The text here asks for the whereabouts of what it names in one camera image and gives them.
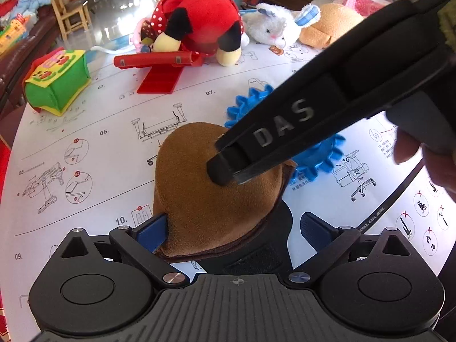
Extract mouse plush in red dress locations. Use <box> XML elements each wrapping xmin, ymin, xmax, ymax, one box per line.
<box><xmin>141</xmin><ymin>0</ymin><xmax>250</xmax><ymax>68</ymax></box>

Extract brown plush toy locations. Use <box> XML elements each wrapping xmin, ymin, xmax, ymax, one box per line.
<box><xmin>152</xmin><ymin>122</ymin><xmax>298</xmax><ymax>259</ymax></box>

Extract green fabric house toy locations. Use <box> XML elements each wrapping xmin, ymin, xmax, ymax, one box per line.
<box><xmin>22</xmin><ymin>47</ymin><xmax>91</xmax><ymax>116</ymax></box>

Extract red plastic toy ramp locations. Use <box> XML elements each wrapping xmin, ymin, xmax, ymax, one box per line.
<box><xmin>114</xmin><ymin>50</ymin><xmax>207</xmax><ymax>95</ymax></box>

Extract blue plastic gear toy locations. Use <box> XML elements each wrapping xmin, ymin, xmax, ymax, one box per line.
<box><xmin>224</xmin><ymin>85</ymin><xmax>347</xmax><ymax>184</ymax></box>

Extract small wooden chair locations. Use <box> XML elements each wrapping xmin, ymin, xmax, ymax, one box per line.
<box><xmin>51</xmin><ymin>0</ymin><xmax>92</xmax><ymax>41</ymax></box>

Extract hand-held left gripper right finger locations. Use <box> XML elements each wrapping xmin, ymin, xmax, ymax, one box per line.
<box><xmin>285</xmin><ymin>212</ymin><xmax>416</xmax><ymax>289</ymax></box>

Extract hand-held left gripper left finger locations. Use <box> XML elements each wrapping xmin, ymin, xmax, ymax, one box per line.
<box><xmin>60</xmin><ymin>212</ymin><xmax>189</xmax><ymax>289</ymax></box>

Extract light blue cloth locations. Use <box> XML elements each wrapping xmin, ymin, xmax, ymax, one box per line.
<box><xmin>9</xmin><ymin>0</ymin><xmax>40</xmax><ymax>25</ymax></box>

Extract tan bear plush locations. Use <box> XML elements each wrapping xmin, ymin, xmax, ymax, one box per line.
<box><xmin>299</xmin><ymin>4</ymin><xmax>365</xmax><ymax>48</ymax></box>

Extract white rabbit plush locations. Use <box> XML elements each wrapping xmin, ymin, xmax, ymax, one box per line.
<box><xmin>246</xmin><ymin>3</ymin><xmax>323</xmax><ymax>48</ymax></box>

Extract dark red leather sofa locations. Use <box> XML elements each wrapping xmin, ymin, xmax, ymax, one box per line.
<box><xmin>0</xmin><ymin>7</ymin><xmax>61</xmax><ymax>115</ymax></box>

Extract white instruction sheet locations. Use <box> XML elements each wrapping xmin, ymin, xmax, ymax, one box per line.
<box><xmin>12</xmin><ymin>39</ymin><xmax>456</xmax><ymax>293</ymax></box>

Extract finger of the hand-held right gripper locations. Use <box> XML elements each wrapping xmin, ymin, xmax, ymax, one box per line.
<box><xmin>207</xmin><ymin>142</ymin><xmax>258</xmax><ymax>187</ymax></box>

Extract person's right hand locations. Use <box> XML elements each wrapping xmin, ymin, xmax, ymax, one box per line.
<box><xmin>395</xmin><ymin>129</ymin><xmax>456</xmax><ymax>201</ymax></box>

